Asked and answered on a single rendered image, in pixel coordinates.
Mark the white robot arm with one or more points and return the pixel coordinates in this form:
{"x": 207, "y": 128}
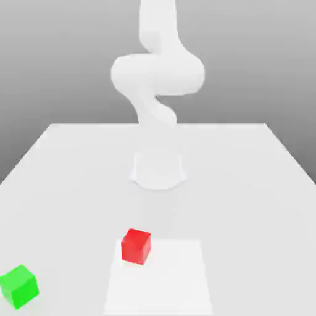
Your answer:
{"x": 158, "y": 74}

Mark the small red cube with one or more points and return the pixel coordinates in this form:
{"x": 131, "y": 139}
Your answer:
{"x": 135, "y": 246}

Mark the small green cube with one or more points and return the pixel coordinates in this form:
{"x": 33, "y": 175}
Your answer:
{"x": 19, "y": 286}

